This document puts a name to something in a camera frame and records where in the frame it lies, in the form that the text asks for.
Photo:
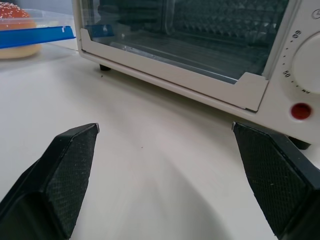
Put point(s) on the sesame burger bun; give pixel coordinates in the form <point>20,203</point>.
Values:
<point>15,32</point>

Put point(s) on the white toaster oven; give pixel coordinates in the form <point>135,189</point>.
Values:
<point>272,82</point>

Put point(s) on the clear container with blue rim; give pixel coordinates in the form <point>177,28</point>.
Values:
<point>37,33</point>

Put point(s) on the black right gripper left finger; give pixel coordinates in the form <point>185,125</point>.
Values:
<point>60,180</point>

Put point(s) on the glass oven door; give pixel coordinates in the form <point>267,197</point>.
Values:
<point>185,40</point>

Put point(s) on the red indicator light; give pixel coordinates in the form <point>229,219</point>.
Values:
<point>300,111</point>

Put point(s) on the white timer dial knob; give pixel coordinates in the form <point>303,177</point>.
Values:
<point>308,62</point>

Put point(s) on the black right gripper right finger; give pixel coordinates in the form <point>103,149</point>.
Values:
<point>277,182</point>

